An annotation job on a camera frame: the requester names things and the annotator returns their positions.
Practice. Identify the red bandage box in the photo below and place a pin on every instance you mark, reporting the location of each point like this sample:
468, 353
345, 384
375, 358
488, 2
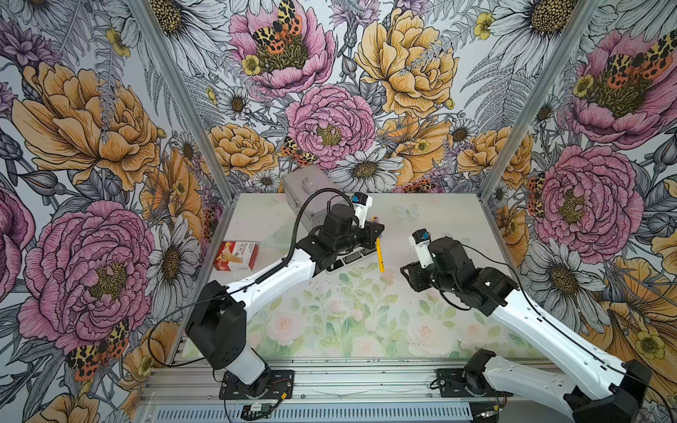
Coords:
236, 256

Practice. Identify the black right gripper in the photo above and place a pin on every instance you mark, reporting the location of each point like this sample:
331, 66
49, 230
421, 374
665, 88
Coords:
415, 277

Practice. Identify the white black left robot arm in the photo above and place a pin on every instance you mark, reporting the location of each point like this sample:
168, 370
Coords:
218, 322

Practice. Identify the yellow toothbrush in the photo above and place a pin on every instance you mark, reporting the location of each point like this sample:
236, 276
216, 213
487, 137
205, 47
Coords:
380, 256

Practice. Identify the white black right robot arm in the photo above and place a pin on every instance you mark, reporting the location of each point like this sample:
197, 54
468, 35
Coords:
591, 386

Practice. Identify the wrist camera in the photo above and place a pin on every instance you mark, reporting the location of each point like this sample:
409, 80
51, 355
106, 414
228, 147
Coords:
420, 240
361, 203

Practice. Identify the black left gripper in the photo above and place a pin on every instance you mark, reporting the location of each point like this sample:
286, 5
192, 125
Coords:
372, 230

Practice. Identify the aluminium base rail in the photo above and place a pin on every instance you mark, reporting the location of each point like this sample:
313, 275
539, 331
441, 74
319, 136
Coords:
324, 390

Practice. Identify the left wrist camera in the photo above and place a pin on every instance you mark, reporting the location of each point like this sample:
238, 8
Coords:
361, 203

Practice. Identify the silver aluminium first aid case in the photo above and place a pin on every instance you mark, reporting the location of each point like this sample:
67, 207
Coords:
299, 185

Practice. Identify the white clear toothbrush holder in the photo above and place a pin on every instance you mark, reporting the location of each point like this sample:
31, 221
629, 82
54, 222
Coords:
350, 258

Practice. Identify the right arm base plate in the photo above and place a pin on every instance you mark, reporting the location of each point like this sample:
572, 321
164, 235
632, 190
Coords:
452, 383

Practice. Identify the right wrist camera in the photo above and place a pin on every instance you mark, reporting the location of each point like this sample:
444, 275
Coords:
420, 240

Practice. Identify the aluminium frame post right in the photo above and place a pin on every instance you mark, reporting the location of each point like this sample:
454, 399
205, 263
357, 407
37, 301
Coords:
552, 70

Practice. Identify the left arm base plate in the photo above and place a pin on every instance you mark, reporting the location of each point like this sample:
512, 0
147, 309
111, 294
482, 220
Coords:
272, 385

